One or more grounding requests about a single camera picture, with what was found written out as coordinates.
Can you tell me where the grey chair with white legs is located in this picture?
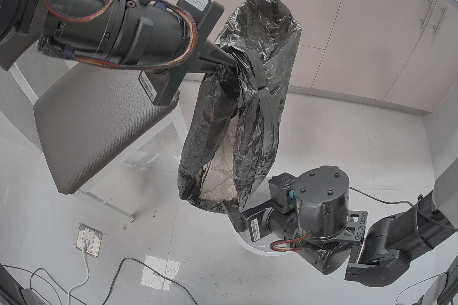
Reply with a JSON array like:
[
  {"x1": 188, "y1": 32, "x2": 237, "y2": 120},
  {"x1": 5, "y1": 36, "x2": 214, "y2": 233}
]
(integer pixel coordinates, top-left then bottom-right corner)
[{"x1": 7, "y1": 57, "x2": 187, "y2": 224}]

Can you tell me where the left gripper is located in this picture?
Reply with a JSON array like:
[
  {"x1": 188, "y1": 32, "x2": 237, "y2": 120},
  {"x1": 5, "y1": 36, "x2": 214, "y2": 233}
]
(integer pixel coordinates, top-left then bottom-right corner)
[{"x1": 40, "y1": 0, "x2": 245, "y2": 107}]

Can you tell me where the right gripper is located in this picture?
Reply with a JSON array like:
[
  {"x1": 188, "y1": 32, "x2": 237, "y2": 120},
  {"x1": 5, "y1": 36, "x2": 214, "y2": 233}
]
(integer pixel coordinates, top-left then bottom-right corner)
[{"x1": 222, "y1": 200, "x2": 305, "y2": 251}]

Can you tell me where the white trash bin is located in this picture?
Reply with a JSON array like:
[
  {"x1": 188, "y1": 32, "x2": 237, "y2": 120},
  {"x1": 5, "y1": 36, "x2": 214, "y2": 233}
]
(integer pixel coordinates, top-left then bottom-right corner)
[{"x1": 234, "y1": 196, "x2": 305, "y2": 257}]

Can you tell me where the beige cabinet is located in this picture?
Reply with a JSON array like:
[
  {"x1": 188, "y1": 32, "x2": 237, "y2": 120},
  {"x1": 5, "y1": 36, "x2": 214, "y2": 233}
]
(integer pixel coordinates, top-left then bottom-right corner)
[{"x1": 125, "y1": 0, "x2": 458, "y2": 115}]

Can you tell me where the black cable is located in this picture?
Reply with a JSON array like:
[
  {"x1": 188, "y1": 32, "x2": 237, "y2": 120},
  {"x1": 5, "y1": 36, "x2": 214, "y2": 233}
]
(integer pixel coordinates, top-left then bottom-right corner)
[
  {"x1": 107, "y1": 257, "x2": 199, "y2": 305},
  {"x1": 30, "y1": 268, "x2": 88, "y2": 305},
  {"x1": 349, "y1": 186, "x2": 453, "y2": 225}
]

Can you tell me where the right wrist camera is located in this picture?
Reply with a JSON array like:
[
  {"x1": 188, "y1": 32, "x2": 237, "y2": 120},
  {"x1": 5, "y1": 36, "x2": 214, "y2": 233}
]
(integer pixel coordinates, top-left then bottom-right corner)
[{"x1": 268, "y1": 173, "x2": 297, "y2": 215}]

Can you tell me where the black plastic bag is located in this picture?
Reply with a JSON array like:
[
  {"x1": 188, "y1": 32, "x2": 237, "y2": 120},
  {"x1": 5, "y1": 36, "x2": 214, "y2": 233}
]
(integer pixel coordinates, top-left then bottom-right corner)
[{"x1": 178, "y1": 0, "x2": 304, "y2": 214}]

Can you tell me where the white cable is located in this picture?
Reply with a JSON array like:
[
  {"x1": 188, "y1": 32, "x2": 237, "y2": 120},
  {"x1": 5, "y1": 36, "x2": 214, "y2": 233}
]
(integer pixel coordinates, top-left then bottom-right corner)
[{"x1": 66, "y1": 239, "x2": 90, "y2": 305}]

